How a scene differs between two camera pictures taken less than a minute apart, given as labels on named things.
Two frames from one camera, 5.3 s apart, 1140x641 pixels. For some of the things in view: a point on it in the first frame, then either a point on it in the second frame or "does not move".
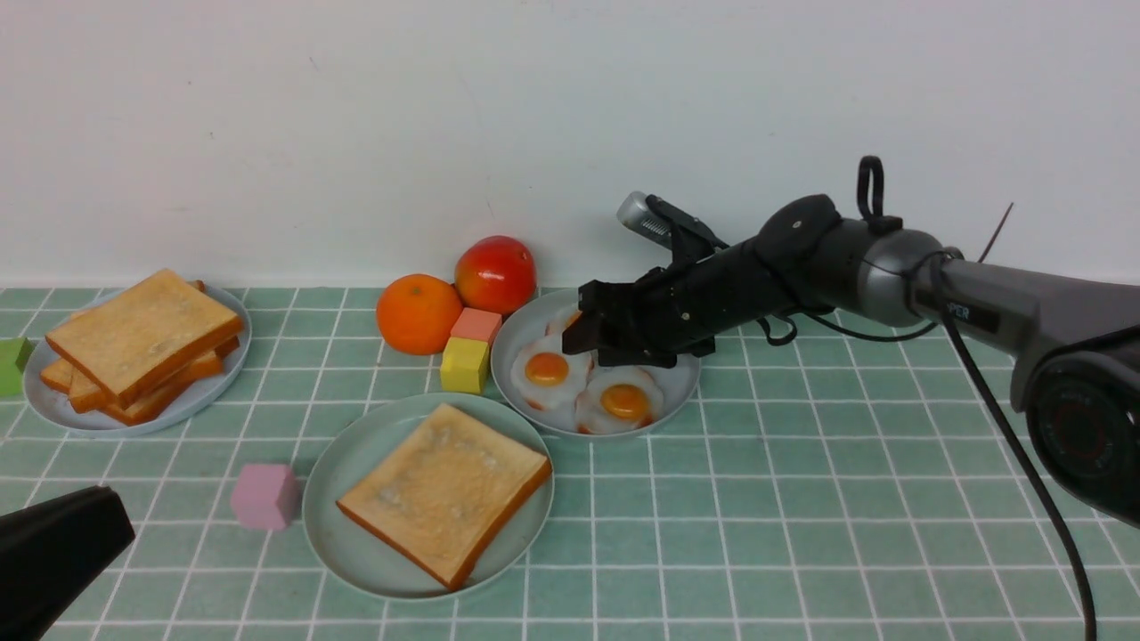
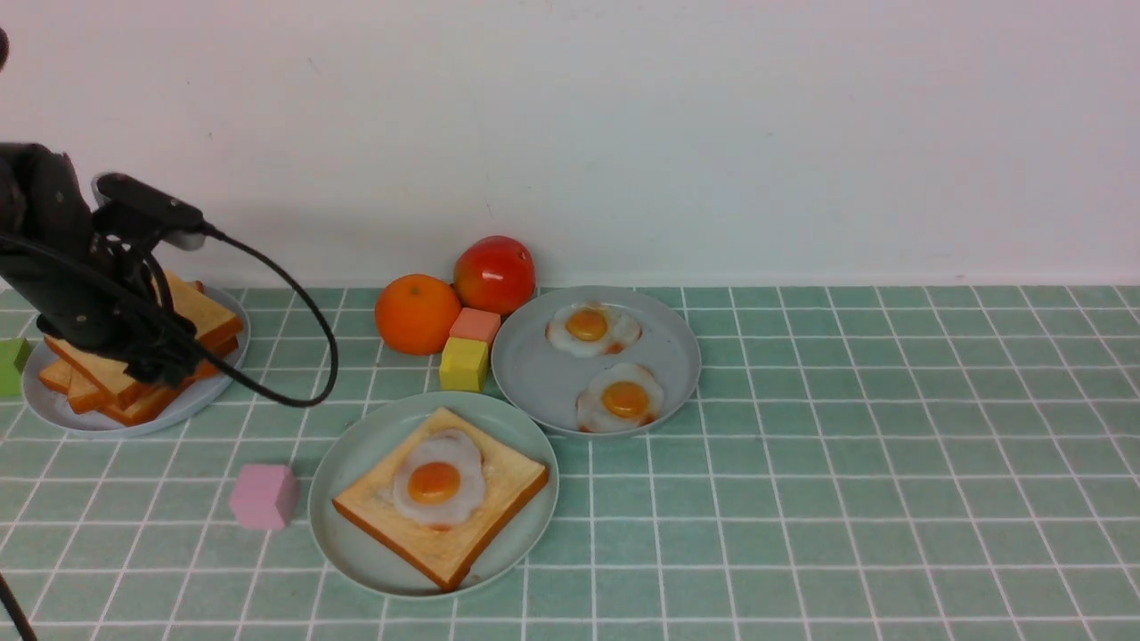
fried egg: x=545 y=377 to x=440 y=476
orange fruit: x=416 y=312 does not move
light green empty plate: x=358 y=441 does not move
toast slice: x=442 y=497 does not move
